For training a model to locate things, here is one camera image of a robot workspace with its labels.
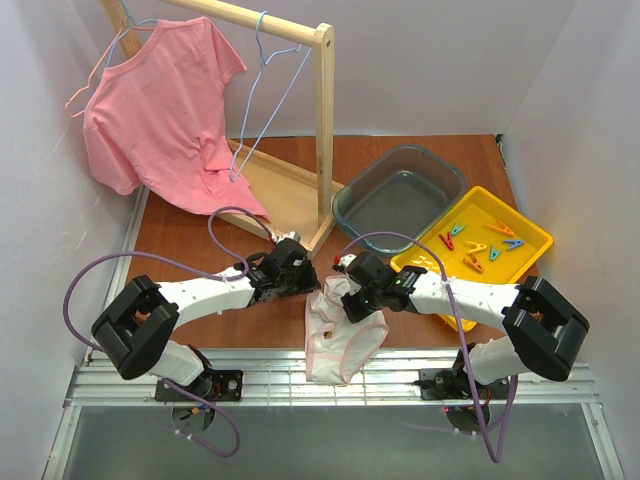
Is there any white pink-trimmed underwear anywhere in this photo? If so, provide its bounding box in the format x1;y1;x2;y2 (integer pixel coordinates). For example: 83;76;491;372
305;275;389;385

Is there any light blue wire hanger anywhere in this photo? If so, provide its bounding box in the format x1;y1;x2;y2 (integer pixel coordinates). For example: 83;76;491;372
228;10;314;183

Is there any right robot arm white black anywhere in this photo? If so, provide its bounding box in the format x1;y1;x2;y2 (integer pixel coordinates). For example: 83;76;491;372
334;252;590;399

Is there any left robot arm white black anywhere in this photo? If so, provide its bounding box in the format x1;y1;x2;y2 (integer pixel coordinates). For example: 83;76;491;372
91;238;320;401

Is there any wooden clothes rack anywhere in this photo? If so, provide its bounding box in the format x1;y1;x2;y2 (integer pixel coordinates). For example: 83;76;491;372
99;0;346;261

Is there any red clothespin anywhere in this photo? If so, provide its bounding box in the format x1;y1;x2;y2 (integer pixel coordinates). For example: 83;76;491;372
439;232;455;251

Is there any teal clothespin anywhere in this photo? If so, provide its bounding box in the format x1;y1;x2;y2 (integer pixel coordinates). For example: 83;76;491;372
451;223;465;236

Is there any orange clothespin near front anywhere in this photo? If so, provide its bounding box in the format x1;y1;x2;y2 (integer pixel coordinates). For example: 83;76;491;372
462;257;484;274

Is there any orange clothespin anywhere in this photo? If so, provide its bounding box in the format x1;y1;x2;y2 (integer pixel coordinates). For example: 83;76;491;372
462;257;484;274
485;220;515;237

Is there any yellow clothespin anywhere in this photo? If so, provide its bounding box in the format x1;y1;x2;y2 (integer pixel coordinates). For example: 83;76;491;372
464;241;487;255

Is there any teal transparent plastic tub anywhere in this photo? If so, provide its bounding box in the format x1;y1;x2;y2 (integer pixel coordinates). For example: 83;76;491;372
332;144;468;258

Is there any yellow plastic tray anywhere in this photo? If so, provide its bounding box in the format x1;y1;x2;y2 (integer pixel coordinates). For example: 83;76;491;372
389;185;555;333

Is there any green clothespin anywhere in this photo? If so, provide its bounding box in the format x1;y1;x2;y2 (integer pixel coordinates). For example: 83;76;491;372
489;245;502;262

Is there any blue clothespin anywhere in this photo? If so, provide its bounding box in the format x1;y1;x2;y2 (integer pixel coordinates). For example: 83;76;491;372
503;238;525;251

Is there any pink t-shirt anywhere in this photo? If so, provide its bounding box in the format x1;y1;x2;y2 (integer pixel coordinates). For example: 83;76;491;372
83;17;268;217

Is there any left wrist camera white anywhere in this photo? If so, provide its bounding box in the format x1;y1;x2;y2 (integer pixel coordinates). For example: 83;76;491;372
271;231;301;244

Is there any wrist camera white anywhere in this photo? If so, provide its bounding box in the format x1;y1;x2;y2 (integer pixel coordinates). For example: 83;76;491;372
332;254;357;272
271;231;301;244

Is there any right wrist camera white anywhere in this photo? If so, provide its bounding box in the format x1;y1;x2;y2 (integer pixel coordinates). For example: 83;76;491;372
332;254;357;272

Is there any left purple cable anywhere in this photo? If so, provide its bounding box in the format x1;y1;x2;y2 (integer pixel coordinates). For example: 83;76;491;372
63;205;281;351

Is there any aluminium mounting rail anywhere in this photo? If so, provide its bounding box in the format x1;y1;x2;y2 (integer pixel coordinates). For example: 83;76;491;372
64;347;601;409

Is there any pink wire hanger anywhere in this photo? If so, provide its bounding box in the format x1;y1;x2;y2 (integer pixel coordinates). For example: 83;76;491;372
64;14;158;118

